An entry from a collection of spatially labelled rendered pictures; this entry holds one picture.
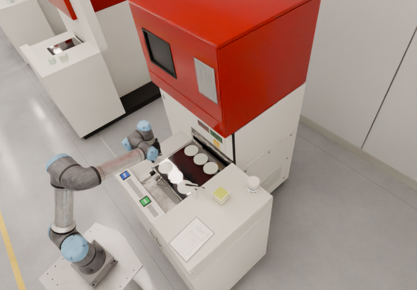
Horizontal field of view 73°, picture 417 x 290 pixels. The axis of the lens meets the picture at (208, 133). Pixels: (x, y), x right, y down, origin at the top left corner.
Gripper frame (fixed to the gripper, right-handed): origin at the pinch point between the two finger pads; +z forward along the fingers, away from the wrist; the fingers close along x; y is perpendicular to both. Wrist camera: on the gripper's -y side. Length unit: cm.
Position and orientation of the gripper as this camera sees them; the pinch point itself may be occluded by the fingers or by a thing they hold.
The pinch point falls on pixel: (153, 162)
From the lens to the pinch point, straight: 190.7
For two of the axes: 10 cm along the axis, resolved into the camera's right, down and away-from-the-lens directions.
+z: 0.9, 6.9, 7.2
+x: -2.7, -6.8, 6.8
